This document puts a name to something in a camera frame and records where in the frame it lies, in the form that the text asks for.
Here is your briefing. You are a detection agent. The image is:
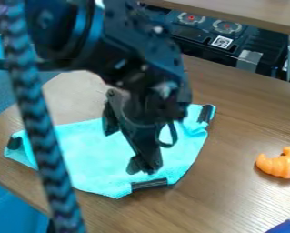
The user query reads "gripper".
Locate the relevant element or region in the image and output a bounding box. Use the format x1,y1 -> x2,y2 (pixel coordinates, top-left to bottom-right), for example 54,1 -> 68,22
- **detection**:
100,88 -> 182,176

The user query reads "cyan cloth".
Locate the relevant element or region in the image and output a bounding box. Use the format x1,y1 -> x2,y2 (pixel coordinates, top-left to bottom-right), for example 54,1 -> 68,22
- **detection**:
4,104 -> 218,200

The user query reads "orange toy croissant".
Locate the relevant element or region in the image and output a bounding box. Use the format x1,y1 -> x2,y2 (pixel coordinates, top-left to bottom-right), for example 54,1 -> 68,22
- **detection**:
254,147 -> 290,179

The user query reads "black lab device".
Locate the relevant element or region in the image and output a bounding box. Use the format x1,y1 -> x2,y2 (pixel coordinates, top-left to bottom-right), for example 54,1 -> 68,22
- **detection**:
165,9 -> 290,77

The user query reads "blue toy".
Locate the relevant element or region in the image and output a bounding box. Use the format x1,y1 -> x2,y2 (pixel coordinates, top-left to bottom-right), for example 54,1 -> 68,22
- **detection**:
265,218 -> 290,233

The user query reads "black braided cable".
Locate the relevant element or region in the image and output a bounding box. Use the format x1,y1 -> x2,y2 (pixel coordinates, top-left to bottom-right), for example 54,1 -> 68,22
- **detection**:
0,0 -> 88,233

